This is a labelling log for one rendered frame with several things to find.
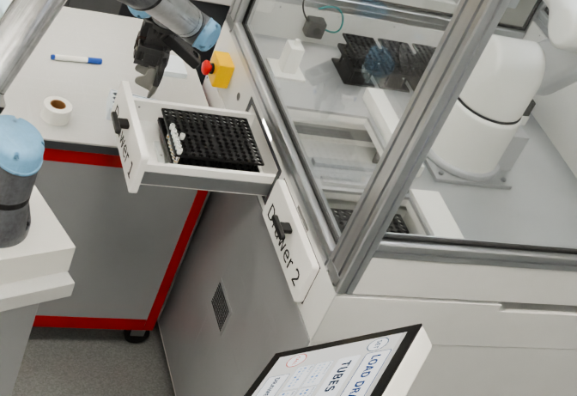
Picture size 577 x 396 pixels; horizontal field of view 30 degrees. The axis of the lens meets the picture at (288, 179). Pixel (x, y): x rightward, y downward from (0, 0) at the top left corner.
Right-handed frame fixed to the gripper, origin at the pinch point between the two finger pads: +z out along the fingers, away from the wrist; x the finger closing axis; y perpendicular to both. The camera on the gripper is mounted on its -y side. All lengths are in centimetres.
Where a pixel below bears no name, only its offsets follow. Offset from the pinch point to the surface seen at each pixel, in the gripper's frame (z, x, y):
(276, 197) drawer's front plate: -5.3, 39.9, -27.6
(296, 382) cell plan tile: -20, 109, -19
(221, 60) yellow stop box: -6.7, -10.9, -16.8
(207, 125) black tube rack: -5.6, 18.4, -12.0
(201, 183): -1.3, 35.5, -11.1
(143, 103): -4.4, 13.4, 3.4
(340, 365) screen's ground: -26, 109, -25
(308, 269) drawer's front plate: -7, 64, -32
